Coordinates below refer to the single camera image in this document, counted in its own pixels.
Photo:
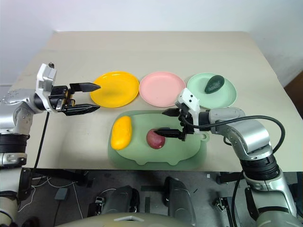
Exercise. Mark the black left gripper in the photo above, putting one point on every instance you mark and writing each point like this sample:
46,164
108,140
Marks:
59,98

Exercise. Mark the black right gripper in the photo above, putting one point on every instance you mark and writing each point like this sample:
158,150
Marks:
186,125

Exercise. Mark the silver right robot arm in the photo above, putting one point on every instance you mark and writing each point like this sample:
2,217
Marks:
251,134

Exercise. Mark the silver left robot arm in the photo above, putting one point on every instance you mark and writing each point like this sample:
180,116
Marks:
14,118

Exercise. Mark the yellow plate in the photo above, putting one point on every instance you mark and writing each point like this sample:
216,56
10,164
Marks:
116,91

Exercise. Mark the pink plate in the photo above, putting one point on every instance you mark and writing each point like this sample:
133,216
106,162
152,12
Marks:
162,88

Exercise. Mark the green plate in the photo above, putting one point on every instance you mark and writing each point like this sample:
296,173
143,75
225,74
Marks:
220,98

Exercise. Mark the dark red round fruit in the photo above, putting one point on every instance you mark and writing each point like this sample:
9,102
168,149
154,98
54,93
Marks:
154,142

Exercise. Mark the green pig-shaped cutting board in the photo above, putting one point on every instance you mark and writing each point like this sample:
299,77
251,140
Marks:
139,151

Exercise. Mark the yellow mango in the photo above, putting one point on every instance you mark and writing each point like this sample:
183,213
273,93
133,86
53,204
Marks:
121,133

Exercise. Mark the dark green avocado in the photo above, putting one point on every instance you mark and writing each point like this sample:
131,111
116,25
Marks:
214,84

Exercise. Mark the grey rounded leg shell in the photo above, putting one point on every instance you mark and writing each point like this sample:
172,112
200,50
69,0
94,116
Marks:
181,201
123,199

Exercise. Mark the grey box on floor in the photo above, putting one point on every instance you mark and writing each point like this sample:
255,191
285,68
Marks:
61,194

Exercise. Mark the beige rounded robot torso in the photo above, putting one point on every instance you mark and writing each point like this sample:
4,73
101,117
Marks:
123,221

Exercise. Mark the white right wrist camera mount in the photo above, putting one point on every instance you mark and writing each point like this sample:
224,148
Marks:
189,98

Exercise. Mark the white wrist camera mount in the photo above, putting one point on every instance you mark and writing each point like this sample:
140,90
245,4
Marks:
45,78
189,98

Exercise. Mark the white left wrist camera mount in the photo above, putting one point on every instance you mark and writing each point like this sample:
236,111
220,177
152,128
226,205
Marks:
45,78

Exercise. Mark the black table frame bracket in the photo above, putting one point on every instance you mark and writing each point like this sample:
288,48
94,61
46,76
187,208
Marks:
228,177

